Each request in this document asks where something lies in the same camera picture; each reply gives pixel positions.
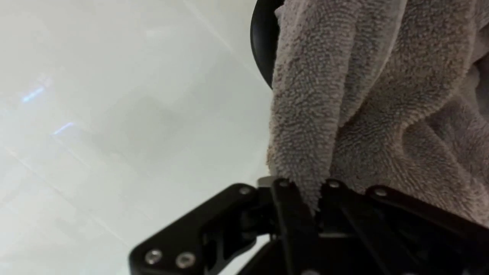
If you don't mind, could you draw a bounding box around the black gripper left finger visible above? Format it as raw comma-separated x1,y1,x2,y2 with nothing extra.
127,176,321,275

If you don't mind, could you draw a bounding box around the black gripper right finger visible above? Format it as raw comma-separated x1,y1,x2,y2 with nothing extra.
318,178,489,275

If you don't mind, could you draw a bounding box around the grey terry towel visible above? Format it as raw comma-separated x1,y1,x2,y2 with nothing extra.
266,0,489,228

